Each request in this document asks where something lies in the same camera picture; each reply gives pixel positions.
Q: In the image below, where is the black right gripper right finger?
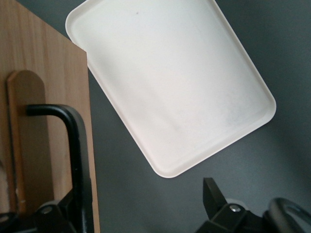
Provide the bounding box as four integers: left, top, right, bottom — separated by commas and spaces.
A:
195, 177, 266, 233

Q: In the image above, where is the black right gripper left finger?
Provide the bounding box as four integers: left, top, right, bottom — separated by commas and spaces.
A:
33, 187, 75, 233

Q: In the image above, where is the black drawer handle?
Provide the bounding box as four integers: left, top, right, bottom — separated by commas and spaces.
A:
25, 103, 95, 233

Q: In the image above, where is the wooden drawer box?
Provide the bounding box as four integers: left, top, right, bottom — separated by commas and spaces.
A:
0, 0, 101, 233

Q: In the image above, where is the white rectangular plastic tray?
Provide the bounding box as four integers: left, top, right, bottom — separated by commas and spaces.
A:
65, 0, 277, 179

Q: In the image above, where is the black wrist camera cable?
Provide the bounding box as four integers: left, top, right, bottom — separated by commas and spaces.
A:
263, 198, 311, 233

